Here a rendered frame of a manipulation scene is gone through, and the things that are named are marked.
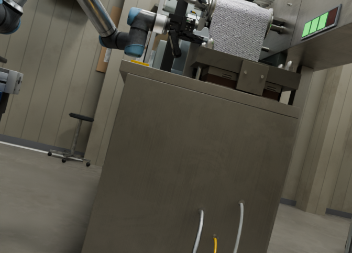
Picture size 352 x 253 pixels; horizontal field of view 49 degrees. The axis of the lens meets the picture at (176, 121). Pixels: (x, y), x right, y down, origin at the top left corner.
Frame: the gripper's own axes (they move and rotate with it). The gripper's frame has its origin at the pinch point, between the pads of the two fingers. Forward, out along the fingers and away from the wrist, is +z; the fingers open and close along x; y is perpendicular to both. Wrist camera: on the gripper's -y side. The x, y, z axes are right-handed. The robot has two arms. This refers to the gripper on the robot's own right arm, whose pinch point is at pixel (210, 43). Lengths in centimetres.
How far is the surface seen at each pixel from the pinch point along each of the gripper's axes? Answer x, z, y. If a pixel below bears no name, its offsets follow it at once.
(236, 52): -0.2, 11.6, -0.4
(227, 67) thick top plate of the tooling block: -19.9, 5.5, -11.1
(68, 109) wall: 333, -103, -53
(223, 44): -0.2, 5.6, 1.1
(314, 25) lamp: -29.8, 29.4, 9.5
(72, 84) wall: 333, -106, -21
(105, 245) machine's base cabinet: -26, -22, -82
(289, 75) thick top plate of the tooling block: -19.9, 28.9, -7.6
